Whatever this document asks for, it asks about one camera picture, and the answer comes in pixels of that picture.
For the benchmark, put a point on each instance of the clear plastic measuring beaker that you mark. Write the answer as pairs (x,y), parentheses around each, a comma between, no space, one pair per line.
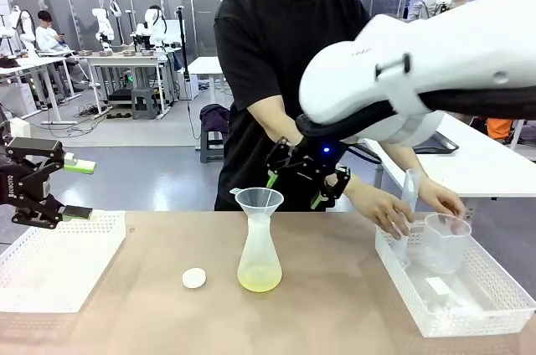
(444,246)

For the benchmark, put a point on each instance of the person's right forearm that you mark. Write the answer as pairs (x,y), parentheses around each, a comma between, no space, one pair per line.
(274,118)

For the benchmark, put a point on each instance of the dark purple clothes pile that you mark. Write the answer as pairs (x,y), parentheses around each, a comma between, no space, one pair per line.
(215,116)

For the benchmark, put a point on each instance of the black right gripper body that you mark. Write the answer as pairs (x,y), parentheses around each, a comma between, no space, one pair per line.
(320,158)

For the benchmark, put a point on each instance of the black plastic serving tray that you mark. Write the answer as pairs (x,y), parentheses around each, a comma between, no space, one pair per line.
(444,145)

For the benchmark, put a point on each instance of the white desk with robots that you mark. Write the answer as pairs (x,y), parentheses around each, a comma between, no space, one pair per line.
(121,60)

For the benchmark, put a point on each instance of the gray stool under clothes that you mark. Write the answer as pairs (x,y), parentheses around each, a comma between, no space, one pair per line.
(209,145)

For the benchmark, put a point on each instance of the small white background table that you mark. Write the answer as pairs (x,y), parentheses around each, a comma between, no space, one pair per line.
(205,66)

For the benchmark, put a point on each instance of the small white card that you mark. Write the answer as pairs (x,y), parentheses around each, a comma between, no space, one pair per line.
(437,286)

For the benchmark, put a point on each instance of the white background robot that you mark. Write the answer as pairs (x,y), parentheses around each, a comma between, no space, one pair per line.
(25,28)
(153,28)
(102,26)

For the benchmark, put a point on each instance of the person's left forearm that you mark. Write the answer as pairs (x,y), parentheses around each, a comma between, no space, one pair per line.
(402,160)

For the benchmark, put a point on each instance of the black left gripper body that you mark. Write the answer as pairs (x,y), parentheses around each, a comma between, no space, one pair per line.
(25,183)

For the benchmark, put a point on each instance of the clear plastic funnel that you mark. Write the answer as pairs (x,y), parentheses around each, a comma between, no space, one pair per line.
(257,202)

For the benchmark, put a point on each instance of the white round flask cap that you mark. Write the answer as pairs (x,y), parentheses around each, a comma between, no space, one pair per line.
(194,278)

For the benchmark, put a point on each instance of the gray plastic step stool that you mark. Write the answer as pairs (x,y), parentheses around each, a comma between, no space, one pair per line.
(144,101)

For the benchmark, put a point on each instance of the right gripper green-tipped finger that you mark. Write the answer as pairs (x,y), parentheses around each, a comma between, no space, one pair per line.
(337,191)
(282,158)

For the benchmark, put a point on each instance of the person in black T-shirt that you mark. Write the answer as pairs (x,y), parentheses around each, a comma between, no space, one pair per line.
(268,49)

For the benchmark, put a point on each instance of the white side table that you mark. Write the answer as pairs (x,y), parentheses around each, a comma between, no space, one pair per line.
(481,162)

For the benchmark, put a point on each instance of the black camera pole stand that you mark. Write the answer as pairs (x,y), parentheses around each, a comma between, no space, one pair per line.
(182,45)

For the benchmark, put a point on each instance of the translucent plastic Erlenmeyer flask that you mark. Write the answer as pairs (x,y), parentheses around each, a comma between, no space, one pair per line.
(259,271)

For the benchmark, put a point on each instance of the person's right hand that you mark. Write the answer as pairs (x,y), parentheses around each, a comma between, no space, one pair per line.
(383,208)

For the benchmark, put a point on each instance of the long white office desk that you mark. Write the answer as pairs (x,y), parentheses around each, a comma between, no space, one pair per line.
(29,64)

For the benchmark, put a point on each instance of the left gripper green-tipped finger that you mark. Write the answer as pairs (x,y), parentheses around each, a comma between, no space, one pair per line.
(42,150)
(46,212)

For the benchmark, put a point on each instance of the mannequin white jacket orange pants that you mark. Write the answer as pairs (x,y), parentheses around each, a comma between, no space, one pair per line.
(498,129)

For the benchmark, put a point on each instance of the seated person in white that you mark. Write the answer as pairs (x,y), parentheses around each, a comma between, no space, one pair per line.
(48,41)

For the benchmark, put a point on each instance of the clear plastic graduated cylinder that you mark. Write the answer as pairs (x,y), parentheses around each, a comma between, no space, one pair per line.
(411,187)

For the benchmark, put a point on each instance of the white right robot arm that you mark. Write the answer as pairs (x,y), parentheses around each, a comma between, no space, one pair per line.
(439,49)

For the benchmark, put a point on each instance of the person's left hand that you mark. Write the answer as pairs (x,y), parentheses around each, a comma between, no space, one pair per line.
(444,200)

